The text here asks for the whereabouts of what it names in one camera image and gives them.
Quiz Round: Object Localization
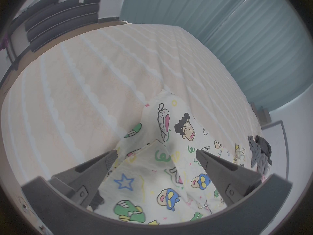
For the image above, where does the light grey garment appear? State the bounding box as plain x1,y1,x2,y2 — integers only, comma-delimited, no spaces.
251,153,269,175

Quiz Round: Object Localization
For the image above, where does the white printed pyjama top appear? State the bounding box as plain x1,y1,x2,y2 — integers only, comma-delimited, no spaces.
93,90,246,226

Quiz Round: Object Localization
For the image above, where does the black garment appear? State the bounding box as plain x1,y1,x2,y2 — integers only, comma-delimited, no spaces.
254,136,272,166

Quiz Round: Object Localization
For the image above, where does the blue-green curtain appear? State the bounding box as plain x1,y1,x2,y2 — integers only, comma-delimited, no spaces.
119,0,308,111

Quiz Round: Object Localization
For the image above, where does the grey bedside table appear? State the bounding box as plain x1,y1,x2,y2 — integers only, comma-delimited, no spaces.
250,102,270,125

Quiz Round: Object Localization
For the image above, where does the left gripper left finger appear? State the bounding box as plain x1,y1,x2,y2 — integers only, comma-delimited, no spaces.
50,149,118,207

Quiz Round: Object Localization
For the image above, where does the bed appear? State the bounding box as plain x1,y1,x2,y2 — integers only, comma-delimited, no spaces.
0,23,287,229

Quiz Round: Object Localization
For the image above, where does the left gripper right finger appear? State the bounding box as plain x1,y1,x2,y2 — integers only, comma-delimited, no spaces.
196,149,262,206

